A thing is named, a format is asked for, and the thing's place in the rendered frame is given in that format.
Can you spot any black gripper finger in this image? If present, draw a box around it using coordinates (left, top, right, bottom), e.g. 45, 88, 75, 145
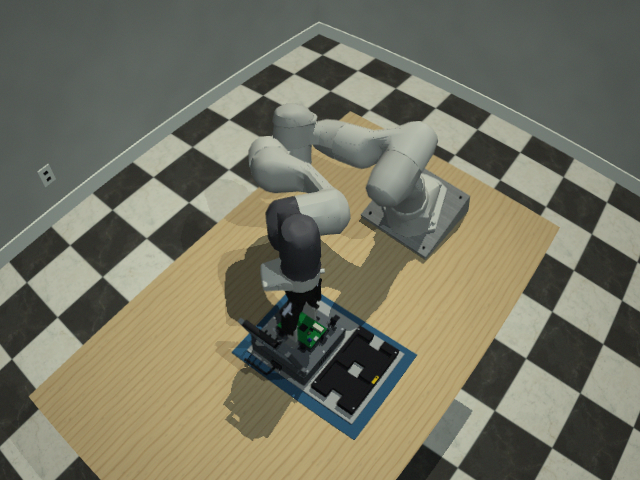
279, 302, 305, 342
306, 278, 322, 320

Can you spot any green circuit board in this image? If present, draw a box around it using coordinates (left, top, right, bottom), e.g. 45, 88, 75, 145
297, 312, 327, 349

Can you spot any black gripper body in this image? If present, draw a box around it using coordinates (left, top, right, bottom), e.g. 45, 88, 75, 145
285, 285, 317, 309

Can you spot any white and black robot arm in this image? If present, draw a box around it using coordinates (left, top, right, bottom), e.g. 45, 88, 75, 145
249, 103, 447, 293

